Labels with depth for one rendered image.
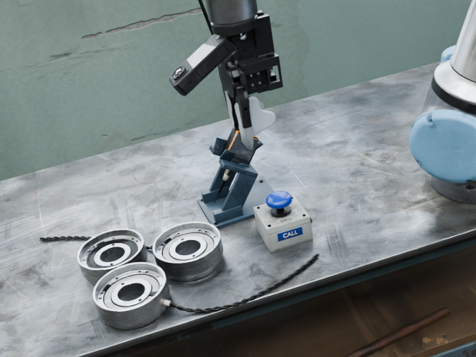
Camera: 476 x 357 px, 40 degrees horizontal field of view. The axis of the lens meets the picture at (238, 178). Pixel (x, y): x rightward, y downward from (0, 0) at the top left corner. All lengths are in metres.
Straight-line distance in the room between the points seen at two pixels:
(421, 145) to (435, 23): 2.09
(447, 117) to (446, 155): 0.06
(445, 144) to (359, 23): 1.94
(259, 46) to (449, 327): 0.59
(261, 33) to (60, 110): 1.68
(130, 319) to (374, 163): 0.54
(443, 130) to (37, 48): 1.88
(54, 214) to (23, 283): 0.20
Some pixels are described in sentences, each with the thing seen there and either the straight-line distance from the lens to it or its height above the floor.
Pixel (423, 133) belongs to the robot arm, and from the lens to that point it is 0.90.
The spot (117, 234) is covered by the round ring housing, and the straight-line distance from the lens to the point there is 1.09.
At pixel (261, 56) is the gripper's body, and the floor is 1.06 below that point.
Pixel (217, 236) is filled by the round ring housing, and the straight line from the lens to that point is 1.03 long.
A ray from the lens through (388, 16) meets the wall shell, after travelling 2.86.
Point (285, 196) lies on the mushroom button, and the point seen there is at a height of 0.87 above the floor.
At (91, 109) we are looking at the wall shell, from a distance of 2.62.
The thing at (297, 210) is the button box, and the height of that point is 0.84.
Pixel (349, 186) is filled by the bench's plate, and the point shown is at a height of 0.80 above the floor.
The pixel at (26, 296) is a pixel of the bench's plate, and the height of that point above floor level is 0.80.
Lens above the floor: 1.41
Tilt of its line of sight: 30 degrees down
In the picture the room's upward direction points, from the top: 11 degrees counter-clockwise
